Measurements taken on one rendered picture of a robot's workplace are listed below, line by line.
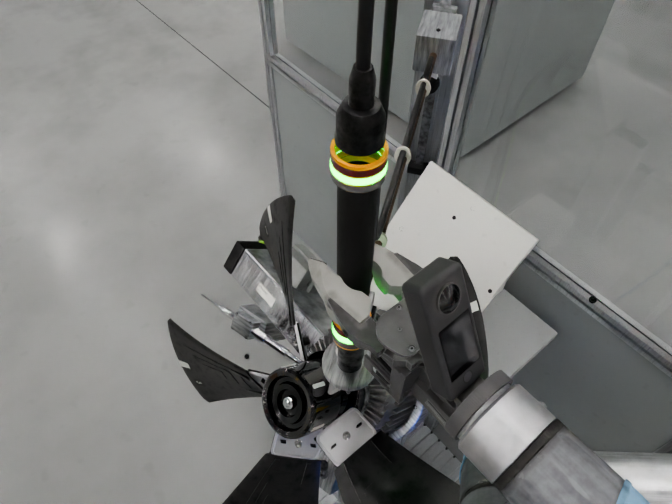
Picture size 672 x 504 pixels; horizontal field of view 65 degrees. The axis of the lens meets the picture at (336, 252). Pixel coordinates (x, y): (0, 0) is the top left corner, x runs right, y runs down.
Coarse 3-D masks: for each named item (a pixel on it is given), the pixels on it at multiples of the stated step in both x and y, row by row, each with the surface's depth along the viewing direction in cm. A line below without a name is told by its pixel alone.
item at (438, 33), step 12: (432, 12) 97; (444, 12) 97; (456, 12) 97; (420, 24) 95; (432, 24) 95; (444, 24) 95; (456, 24) 95; (420, 36) 93; (432, 36) 92; (444, 36) 92; (456, 36) 92; (420, 48) 94; (432, 48) 94; (444, 48) 93; (420, 60) 96; (444, 60) 95; (432, 72) 97; (444, 72) 97
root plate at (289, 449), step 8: (288, 440) 96; (304, 440) 96; (312, 440) 97; (272, 448) 95; (280, 448) 96; (288, 448) 96; (296, 448) 96; (304, 448) 97; (312, 448) 97; (320, 448) 97; (288, 456) 96; (296, 456) 97; (304, 456) 97; (312, 456) 97
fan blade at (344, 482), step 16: (368, 448) 88; (384, 448) 88; (400, 448) 88; (352, 464) 86; (368, 464) 86; (384, 464) 86; (400, 464) 86; (416, 464) 86; (336, 480) 86; (352, 480) 85; (368, 480) 85; (384, 480) 85; (400, 480) 85; (416, 480) 84; (432, 480) 84; (448, 480) 84; (352, 496) 84; (368, 496) 84; (384, 496) 83; (400, 496) 83; (416, 496) 83; (432, 496) 83; (448, 496) 82
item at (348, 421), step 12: (336, 420) 91; (348, 420) 91; (360, 420) 91; (324, 432) 90; (336, 432) 90; (360, 432) 90; (372, 432) 90; (324, 444) 89; (336, 444) 89; (348, 444) 89; (360, 444) 89; (336, 456) 88; (348, 456) 88
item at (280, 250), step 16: (272, 208) 97; (288, 208) 90; (272, 224) 98; (288, 224) 90; (272, 240) 99; (288, 240) 90; (272, 256) 104; (288, 256) 90; (288, 272) 91; (288, 288) 92; (288, 304) 93
